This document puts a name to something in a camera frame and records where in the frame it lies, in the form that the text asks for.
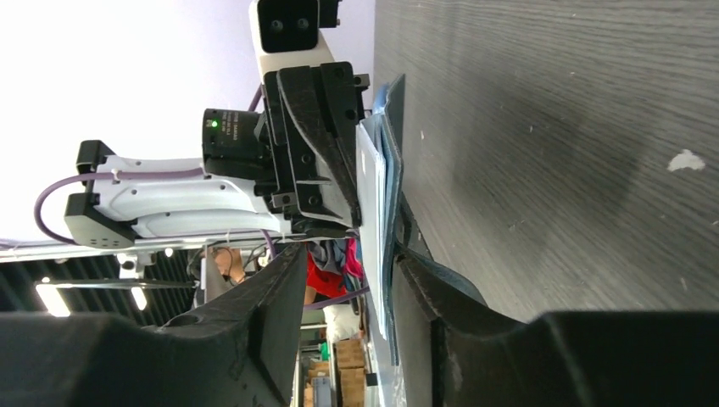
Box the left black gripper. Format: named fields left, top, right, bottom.
left=263, top=61, right=370, bottom=237

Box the blue leather card holder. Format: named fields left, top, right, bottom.
left=357, top=74, right=487, bottom=367

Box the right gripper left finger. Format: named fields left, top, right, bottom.
left=1, top=243, right=307, bottom=406

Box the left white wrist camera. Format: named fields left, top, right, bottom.
left=248, top=0, right=340, bottom=84

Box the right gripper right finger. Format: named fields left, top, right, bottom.
left=393, top=253, right=718, bottom=406

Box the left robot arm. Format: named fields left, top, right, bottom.
left=64, top=62, right=370, bottom=249

